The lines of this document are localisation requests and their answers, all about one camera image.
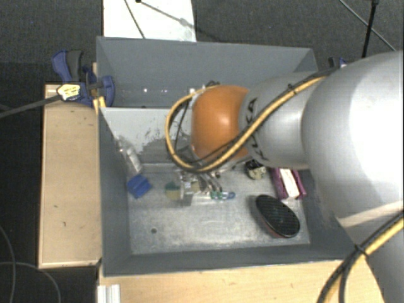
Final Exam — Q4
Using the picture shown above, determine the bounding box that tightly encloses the green and beige sponge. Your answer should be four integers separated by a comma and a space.
164, 181, 182, 201

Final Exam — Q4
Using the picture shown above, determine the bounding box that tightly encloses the grey metal bin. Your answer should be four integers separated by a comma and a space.
94, 35, 356, 278

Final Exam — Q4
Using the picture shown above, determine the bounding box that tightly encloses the blue sponge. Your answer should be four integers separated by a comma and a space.
126, 173, 153, 200

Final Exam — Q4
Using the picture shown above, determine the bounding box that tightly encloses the clear plastic bottle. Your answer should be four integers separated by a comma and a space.
114, 135, 143, 175

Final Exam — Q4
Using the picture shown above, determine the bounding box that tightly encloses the black oval brush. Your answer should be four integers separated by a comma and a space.
250, 194, 301, 239

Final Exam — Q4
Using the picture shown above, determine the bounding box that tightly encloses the purple and white box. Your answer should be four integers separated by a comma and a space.
268, 167, 307, 201

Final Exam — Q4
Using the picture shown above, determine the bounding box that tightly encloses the pale wood flat board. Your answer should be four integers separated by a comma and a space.
37, 82, 104, 270

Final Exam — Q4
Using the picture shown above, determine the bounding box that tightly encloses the black cylinder on white bracket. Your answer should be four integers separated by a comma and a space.
246, 158, 267, 180

